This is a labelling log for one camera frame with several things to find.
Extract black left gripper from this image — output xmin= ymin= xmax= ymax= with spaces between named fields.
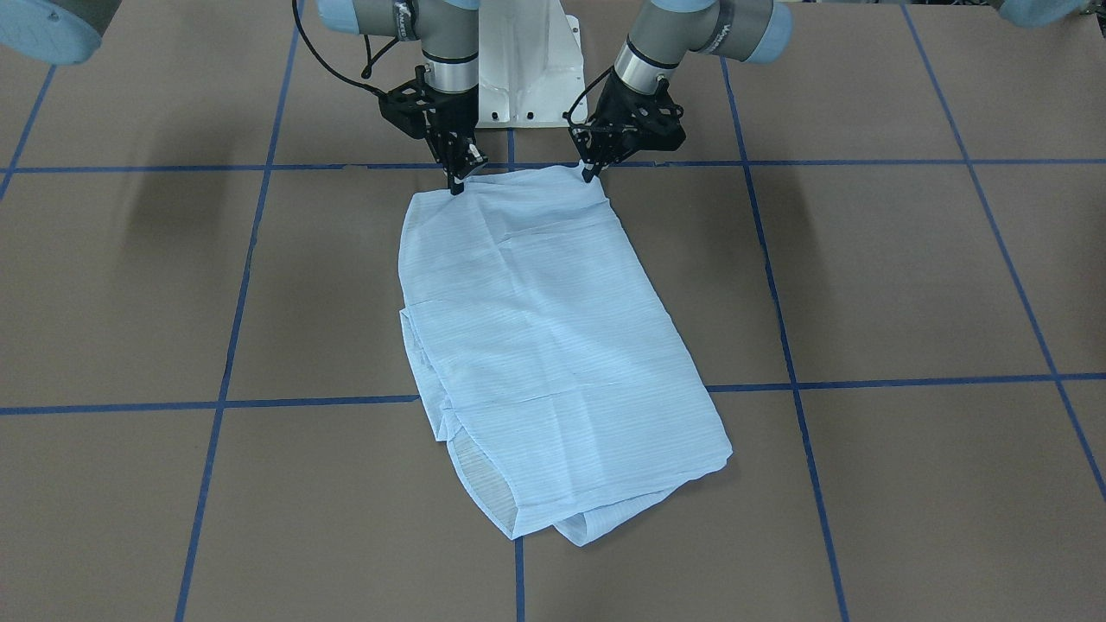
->
xmin=568 ymin=68 xmax=686 ymax=182

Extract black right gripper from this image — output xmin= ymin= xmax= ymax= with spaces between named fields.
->
xmin=425 ymin=86 xmax=489 ymax=196

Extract light blue button shirt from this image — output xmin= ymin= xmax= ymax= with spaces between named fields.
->
xmin=398 ymin=166 xmax=734 ymax=546

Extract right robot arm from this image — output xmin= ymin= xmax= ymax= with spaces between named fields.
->
xmin=3 ymin=1 xmax=487 ymax=193

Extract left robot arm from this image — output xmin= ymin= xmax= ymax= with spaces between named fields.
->
xmin=570 ymin=1 xmax=1103 ymax=180

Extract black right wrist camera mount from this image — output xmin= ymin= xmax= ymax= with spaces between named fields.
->
xmin=378 ymin=77 xmax=432 ymax=139

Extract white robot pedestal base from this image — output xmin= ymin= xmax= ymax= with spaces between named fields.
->
xmin=477 ymin=1 xmax=586 ymax=129

